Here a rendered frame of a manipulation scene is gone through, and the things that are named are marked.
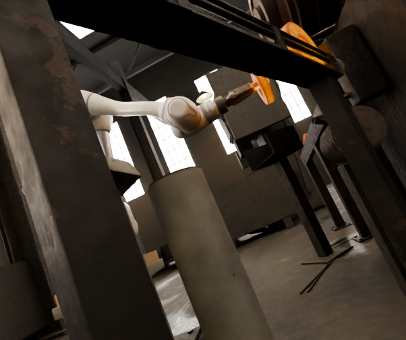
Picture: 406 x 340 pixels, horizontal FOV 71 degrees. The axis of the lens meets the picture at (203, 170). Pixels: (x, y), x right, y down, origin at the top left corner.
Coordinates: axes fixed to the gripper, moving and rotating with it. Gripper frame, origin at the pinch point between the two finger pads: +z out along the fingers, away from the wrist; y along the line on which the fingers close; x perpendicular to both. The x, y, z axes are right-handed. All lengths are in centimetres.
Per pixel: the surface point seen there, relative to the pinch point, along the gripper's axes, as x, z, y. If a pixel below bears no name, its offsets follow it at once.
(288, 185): -42, -6, -50
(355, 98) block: -27.8, 18.9, 21.3
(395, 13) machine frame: -16, 30, 40
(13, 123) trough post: -30, -34, 99
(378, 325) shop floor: -84, -10, 32
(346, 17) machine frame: -2.3, 30.8, 20.0
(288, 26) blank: -9.2, 3.9, 48.5
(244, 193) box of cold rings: -24, -40, -239
